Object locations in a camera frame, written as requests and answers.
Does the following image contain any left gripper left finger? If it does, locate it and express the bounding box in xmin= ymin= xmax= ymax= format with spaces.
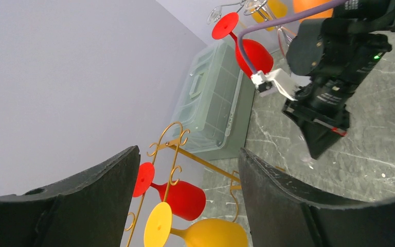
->
xmin=0 ymin=146 xmax=140 ymax=246

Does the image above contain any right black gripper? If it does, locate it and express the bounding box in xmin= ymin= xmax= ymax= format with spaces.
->
xmin=282 ymin=80 xmax=354 ymax=160

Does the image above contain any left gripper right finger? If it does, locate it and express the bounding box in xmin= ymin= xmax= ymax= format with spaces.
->
xmin=239 ymin=149 xmax=395 ymax=246

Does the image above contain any clear glass with red dots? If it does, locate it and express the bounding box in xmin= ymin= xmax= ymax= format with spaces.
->
xmin=297 ymin=134 xmax=315 ymax=170

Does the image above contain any gold wire glass rack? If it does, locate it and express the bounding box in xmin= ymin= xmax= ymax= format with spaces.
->
xmin=125 ymin=121 xmax=245 ymax=246

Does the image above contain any yellow goblet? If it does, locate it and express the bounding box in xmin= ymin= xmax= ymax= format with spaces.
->
xmin=252 ymin=0 xmax=288 ymax=23
xmin=143 ymin=202 xmax=248 ymax=247

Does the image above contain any red goblet back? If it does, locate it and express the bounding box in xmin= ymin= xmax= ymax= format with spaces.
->
xmin=132 ymin=162 xmax=206 ymax=221

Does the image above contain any red goblet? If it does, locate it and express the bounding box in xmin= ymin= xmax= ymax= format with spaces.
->
xmin=132 ymin=162 xmax=206 ymax=221
xmin=211 ymin=12 xmax=274 ymax=77

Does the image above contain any orange goblet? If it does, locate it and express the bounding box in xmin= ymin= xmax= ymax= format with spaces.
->
xmin=292 ymin=0 xmax=334 ymax=20

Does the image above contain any tall clear flute glass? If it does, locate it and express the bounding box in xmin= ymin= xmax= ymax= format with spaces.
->
xmin=243 ymin=9 xmax=296 ymax=57

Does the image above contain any silver wire glass rack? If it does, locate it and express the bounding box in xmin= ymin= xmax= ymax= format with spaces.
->
xmin=211 ymin=0 xmax=268 ymax=16

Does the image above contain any clear stemless glass front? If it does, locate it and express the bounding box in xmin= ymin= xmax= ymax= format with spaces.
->
xmin=206 ymin=6 xmax=222 ymax=25

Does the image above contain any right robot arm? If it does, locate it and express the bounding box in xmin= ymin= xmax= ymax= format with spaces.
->
xmin=282 ymin=1 xmax=395 ymax=160

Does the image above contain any clear plastic storage box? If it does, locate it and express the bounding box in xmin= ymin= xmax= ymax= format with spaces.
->
xmin=172 ymin=41 xmax=255 ymax=161

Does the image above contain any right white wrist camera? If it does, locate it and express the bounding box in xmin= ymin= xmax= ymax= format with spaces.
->
xmin=250 ymin=68 xmax=311 ymax=101

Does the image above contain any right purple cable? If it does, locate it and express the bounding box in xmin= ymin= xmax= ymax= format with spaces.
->
xmin=237 ymin=0 xmax=350 ymax=76

